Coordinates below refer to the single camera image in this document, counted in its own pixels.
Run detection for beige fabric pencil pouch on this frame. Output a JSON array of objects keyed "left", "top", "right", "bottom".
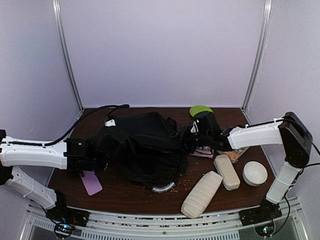
[{"left": 180, "top": 171, "right": 223, "bottom": 219}]

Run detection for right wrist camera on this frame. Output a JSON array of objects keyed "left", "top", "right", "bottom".
[{"left": 190, "top": 119, "right": 203, "bottom": 133}]

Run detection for green plate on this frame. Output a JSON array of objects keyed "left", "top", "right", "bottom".
[{"left": 189, "top": 105, "right": 213, "bottom": 117}]

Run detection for green orange paperback book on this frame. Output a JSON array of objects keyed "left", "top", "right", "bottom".
[{"left": 217, "top": 147, "right": 249, "bottom": 164}]

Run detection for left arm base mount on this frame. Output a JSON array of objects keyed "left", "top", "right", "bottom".
[{"left": 43, "top": 190, "right": 90, "bottom": 240}]

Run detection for black student backpack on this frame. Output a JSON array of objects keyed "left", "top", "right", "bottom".
[{"left": 97, "top": 112, "right": 188, "bottom": 194}]

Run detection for left aluminium frame post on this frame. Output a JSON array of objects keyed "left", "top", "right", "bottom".
[{"left": 52, "top": 0, "right": 84, "bottom": 111}]

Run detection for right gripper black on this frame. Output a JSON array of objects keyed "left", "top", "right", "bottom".
[{"left": 167, "top": 125, "right": 211, "bottom": 155}]

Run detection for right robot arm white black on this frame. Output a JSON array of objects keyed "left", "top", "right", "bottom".
[{"left": 177, "top": 111, "right": 314, "bottom": 221}]

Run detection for white bowl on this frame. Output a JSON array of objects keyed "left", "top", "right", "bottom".
[{"left": 242, "top": 161, "right": 268, "bottom": 187}]

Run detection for front aluminium rail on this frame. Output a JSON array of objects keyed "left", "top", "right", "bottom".
[{"left": 21, "top": 197, "right": 307, "bottom": 240}]

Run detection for pink smartphone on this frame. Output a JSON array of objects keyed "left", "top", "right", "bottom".
[{"left": 80, "top": 171, "right": 103, "bottom": 196}]

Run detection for beige glasses case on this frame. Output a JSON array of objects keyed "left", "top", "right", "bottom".
[{"left": 213, "top": 155, "right": 241, "bottom": 191}]

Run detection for purple illustrated paperback book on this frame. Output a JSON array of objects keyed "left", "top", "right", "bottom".
[{"left": 191, "top": 146, "right": 214, "bottom": 159}]

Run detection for aluminium frame post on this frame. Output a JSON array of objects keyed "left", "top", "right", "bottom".
[
  {"left": 242, "top": 0, "right": 274, "bottom": 114},
  {"left": 52, "top": 0, "right": 84, "bottom": 111}
]

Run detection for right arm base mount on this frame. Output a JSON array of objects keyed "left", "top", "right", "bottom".
[{"left": 238, "top": 199, "right": 282, "bottom": 238}]

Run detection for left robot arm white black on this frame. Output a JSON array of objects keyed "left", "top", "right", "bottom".
[{"left": 0, "top": 127, "right": 129, "bottom": 222}]

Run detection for right aluminium frame post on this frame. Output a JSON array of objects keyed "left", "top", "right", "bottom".
[{"left": 242, "top": 0, "right": 274, "bottom": 114}]

